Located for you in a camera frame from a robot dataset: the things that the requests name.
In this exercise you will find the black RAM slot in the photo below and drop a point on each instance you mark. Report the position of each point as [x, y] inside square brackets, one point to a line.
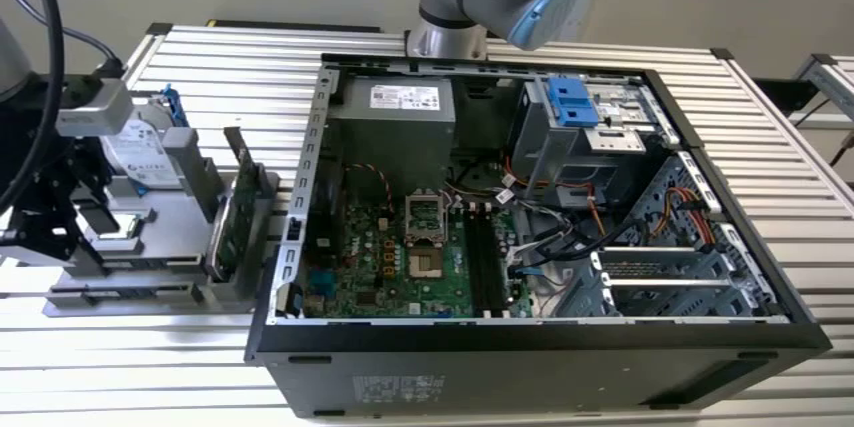
[492, 262]
[473, 262]
[482, 262]
[501, 262]

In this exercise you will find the hard disk in blue carrier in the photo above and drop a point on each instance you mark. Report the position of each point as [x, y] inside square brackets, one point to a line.
[150, 162]

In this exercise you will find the grey parts rack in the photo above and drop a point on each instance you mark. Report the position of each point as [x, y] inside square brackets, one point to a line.
[174, 237]

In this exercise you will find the green graphics card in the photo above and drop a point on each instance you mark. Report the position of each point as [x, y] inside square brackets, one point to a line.
[244, 207]

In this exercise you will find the blue board connector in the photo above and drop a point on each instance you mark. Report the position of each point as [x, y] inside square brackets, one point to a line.
[322, 282]

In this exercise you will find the grey power supply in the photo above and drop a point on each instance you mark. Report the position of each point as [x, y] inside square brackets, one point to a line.
[394, 147]

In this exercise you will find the CPU socket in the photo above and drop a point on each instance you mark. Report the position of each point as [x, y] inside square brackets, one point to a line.
[428, 263]

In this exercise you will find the green motherboard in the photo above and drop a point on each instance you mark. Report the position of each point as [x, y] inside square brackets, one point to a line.
[428, 297]

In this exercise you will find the blue plastic bay latch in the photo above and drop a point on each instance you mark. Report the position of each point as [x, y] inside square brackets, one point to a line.
[571, 102]

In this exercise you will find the black PC case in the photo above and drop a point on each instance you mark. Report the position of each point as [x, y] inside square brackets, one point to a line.
[535, 377]

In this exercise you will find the perforated metal disk bay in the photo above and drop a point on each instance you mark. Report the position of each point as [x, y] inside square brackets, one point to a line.
[668, 267]

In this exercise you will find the black rectangular block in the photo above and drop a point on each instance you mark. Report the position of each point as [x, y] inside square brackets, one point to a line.
[788, 94]

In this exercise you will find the metal slat side table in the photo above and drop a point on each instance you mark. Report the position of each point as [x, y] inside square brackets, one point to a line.
[828, 72]

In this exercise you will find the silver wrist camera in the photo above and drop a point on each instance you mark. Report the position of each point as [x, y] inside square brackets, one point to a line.
[94, 112]

